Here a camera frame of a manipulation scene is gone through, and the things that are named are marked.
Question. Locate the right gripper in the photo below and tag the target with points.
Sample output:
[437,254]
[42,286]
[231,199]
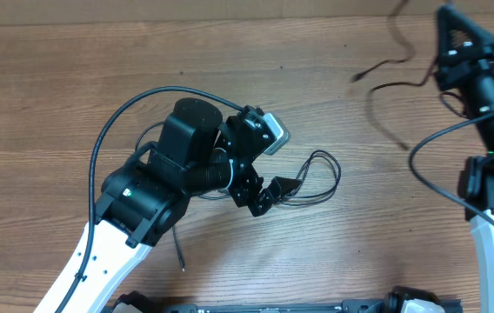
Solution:
[480,50]

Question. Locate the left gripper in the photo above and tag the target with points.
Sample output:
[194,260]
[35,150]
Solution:
[245,193]

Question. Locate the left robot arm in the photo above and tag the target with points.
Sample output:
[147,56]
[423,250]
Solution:
[198,151]

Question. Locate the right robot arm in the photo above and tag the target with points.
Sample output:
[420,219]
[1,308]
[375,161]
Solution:
[476,181]

